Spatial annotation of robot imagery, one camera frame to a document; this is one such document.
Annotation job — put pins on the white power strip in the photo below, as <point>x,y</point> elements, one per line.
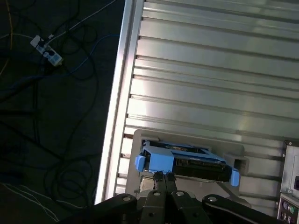
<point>54,59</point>

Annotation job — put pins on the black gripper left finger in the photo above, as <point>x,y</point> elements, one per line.
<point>154,203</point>

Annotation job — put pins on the black open PC case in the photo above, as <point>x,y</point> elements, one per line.
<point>290,168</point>

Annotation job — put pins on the hard disk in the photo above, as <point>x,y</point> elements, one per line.
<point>161,161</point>

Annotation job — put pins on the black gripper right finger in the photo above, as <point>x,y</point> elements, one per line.
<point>182,205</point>

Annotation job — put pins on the grey parts rack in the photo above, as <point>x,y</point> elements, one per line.
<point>198,140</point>

